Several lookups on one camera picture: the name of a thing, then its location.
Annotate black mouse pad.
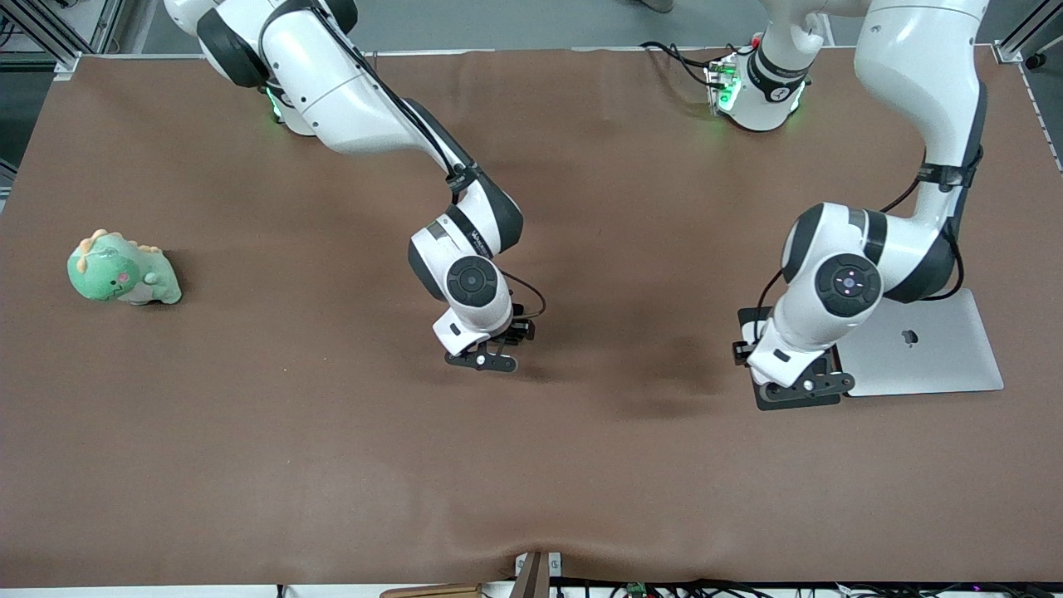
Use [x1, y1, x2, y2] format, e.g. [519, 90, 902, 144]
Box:
[737, 307, 844, 412]

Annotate silver closed laptop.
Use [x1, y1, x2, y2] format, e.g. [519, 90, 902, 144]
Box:
[839, 288, 1004, 398]

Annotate brown table cover cloth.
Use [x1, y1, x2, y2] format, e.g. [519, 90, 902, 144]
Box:
[0, 48, 1063, 586]

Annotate brown wooden board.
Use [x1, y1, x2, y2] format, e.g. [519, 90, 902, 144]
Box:
[380, 584, 483, 598]

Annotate green dinosaur plush toy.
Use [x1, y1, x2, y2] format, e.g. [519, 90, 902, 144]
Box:
[67, 229, 183, 306]

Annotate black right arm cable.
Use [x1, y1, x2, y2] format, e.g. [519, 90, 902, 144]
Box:
[257, 17, 547, 323]

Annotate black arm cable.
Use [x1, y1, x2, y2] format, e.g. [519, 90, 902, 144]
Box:
[752, 145, 987, 333]
[257, 17, 547, 323]

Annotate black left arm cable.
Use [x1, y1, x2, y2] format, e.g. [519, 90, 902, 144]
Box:
[752, 145, 987, 333]

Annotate small metal bracket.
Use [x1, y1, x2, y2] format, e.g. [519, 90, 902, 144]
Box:
[515, 552, 564, 578]

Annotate black base cable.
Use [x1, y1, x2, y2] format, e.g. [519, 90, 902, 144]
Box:
[673, 48, 717, 88]
[639, 42, 715, 67]

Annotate aluminium frame profile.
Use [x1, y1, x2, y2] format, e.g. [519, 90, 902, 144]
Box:
[997, 17, 1063, 66]
[0, 0, 125, 80]

